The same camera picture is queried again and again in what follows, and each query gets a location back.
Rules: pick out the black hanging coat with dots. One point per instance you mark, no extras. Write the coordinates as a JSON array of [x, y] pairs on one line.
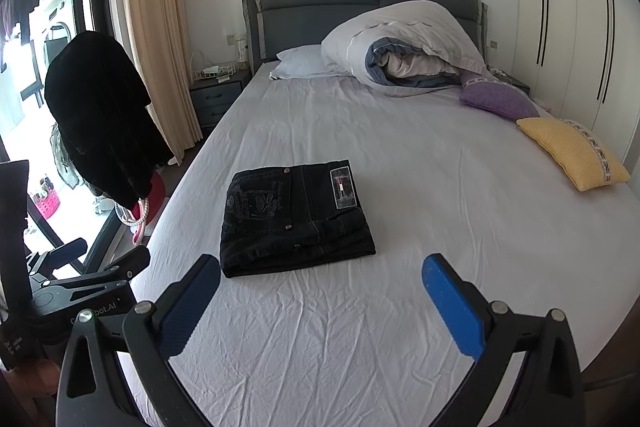
[[100, 107]]

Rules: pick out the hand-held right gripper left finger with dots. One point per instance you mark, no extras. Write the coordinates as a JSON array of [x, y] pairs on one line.
[[190, 307]]

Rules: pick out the white wardrobe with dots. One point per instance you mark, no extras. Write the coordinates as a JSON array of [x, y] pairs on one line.
[[575, 7]]

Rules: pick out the white and grey duvet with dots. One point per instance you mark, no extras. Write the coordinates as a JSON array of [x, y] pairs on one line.
[[415, 32]]

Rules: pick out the grey nightstand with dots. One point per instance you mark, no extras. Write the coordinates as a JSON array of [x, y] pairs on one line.
[[512, 82], [217, 99]]

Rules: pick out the bed with white sheet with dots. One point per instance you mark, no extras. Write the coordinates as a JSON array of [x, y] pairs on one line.
[[350, 147]]

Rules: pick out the white pillow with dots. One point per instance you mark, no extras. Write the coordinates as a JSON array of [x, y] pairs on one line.
[[300, 62]]

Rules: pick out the pink stool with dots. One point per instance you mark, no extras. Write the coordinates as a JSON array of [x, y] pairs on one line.
[[150, 207]]

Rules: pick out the person's left hand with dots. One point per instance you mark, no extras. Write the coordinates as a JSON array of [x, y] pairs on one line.
[[42, 374]]

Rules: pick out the beige curtain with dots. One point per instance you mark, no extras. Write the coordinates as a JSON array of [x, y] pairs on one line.
[[160, 32]]

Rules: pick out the yellow pillow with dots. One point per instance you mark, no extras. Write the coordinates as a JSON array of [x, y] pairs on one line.
[[575, 152]]

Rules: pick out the grey bed headboard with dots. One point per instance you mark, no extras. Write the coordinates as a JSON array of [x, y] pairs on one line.
[[320, 12]]

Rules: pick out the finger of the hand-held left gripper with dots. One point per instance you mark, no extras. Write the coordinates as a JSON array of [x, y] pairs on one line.
[[67, 252], [125, 263]]

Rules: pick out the purple pillow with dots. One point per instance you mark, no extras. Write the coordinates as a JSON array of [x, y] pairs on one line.
[[495, 99]]

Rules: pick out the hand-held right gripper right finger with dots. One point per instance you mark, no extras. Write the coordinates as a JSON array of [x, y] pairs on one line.
[[455, 302]]

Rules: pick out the black denim pants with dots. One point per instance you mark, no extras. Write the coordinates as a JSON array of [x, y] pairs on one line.
[[295, 217]]

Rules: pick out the pink basket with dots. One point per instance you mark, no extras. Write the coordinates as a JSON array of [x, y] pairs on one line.
[[46, 207]]

